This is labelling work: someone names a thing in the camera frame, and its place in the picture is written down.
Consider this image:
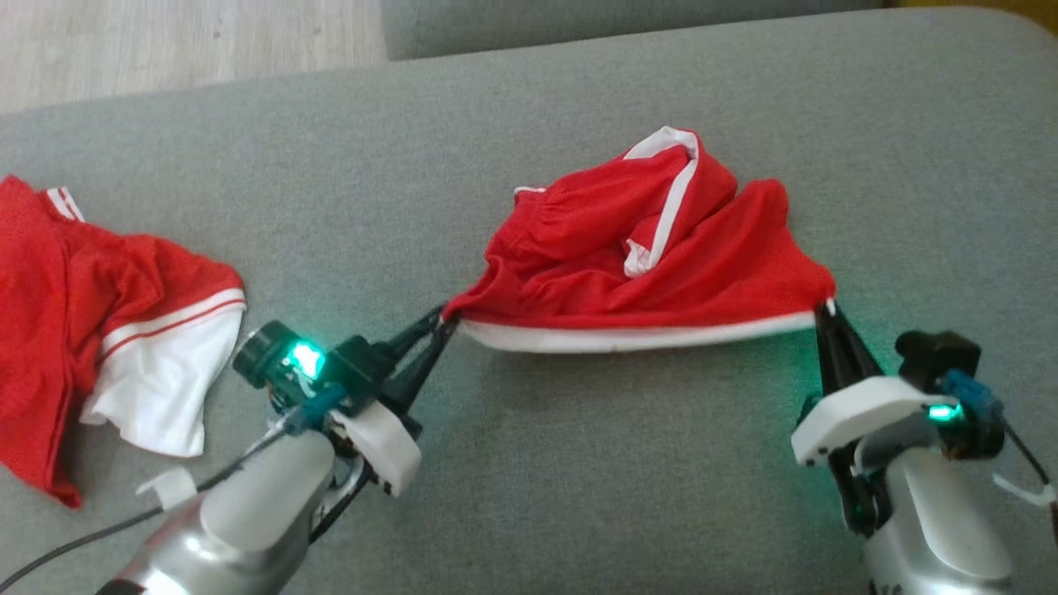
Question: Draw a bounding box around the white right arm cable tie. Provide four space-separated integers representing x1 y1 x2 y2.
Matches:
992 471 1057 507

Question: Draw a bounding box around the white left arm cable clip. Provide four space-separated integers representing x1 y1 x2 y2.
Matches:
136 467 199 509

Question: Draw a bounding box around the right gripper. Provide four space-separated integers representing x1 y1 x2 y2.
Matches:
791 302 960 540

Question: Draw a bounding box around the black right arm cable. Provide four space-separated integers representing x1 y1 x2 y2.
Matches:
1000 421 1058 497

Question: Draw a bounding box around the red Bulls 23 jersey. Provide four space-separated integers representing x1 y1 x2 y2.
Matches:
0 174 247 509

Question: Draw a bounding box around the large grey sofa chaise cushion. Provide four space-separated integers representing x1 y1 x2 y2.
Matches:
0 7 1058 595

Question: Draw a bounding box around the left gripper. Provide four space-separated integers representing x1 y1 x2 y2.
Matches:
329 306 460 497

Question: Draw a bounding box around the red shorts white trim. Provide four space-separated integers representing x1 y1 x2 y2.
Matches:
441 126 837 355

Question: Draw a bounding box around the grey sofa seat cushion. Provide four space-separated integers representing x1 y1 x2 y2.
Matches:
380 0 889 60

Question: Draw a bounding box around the yellow sofa back cushion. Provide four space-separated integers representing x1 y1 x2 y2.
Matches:
889 0 1058 36

